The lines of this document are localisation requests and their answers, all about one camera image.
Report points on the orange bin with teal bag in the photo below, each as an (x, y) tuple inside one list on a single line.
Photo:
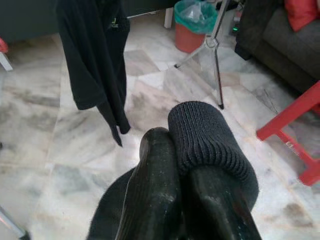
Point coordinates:
[(187, 37)]

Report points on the red plastic stool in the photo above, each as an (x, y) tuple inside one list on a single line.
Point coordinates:
[(287, 114)]

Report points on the black knit garment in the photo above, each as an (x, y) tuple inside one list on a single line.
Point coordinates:
[(200, 130)]

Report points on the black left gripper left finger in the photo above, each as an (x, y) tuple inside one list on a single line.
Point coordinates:
[(155, 187)]

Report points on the red cushion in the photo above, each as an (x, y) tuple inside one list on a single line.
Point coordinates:
[(300, 12)]

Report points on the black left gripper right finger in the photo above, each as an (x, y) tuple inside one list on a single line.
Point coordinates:
[(220, 212)]

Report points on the dark grey sofa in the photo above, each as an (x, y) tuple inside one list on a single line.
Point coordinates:
[(287, 50)]

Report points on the black TV console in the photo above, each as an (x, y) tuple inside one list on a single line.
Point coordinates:
[(25, 20)]

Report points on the black shirt with green logo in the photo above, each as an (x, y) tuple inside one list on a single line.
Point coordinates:
[(87, 50)]

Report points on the silver clothes rack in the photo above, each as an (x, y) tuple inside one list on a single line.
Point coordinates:
[(211, 43)]

